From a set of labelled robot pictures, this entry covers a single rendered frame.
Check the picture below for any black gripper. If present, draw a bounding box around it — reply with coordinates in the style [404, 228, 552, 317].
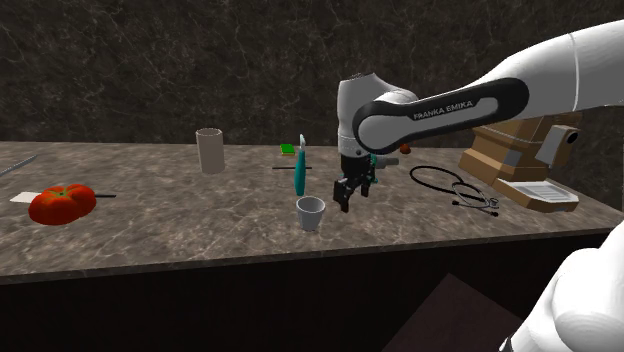
[333, 153, 377, 214]

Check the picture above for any small white cup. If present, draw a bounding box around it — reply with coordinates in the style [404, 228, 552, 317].
[295, 195, 327, 232]

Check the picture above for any teal toothbrush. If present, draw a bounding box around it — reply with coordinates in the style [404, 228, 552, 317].
[293, 134, 309, 198]

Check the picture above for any black stethoscope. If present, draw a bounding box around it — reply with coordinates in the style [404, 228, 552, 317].
[408, 165, 501, 218]

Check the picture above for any tall beige cup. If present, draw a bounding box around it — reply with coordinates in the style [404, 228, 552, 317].
[195, 127, 227, 176]

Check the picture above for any dark robot stand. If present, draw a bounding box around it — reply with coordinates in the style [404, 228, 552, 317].
[381, 272, 526, 352]

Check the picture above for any brown coffee machine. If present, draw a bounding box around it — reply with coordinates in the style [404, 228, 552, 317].
[457, 110, 582, 214]

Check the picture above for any red tomato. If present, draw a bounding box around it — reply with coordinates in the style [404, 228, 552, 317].
[28, 183, 98, 227]

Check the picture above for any thin grey metal rod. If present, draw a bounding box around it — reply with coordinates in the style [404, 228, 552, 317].
[0, 154, 40, 178]

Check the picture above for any white blade black handle knife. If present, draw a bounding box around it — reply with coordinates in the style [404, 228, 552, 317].
[9, 191, 118, 204]

